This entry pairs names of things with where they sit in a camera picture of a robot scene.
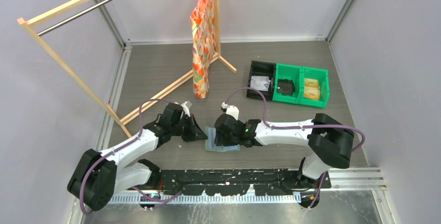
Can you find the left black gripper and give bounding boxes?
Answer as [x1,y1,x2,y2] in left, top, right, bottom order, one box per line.
[171,113,207,142]

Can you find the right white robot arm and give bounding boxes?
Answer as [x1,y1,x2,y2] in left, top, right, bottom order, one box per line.
[214,113,354,188]

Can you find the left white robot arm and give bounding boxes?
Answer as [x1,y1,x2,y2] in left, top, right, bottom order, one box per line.
[67,101,207,215]

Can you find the white cards in bin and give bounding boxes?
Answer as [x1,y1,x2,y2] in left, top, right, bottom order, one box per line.
[250,76,271,91]

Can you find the black cards in bin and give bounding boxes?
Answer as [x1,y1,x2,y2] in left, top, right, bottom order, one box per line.
[277,79,295,96]

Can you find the black storage bin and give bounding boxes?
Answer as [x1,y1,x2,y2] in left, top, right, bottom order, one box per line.
[248,60,276,101]

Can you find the green bin middle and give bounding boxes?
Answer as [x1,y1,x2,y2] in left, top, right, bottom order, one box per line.
[273,63,303,104]

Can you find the green bin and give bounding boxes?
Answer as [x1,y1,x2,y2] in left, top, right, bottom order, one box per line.
[273,63,303,104]
[299,67,330,108]

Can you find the green bin right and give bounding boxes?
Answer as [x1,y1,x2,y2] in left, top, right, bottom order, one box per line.
[299,67,330,108]

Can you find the orange floral hanging cloth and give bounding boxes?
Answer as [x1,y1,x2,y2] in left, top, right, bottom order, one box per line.
[190,0,216,99]

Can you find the wooden clothes rack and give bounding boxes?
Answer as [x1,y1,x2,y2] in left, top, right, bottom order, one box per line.
[17,0,238,139]

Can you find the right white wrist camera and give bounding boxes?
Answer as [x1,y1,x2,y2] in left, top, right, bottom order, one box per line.
[221,102,239,120]

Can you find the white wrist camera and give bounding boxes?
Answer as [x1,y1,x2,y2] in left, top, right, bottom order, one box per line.
[180,101,192,117]
[221,102,239,120]

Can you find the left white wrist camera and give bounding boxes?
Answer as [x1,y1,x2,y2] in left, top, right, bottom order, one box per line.
[180,101,192,117]

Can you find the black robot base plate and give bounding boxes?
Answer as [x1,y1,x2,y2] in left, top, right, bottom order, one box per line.
[136,168,320,196]

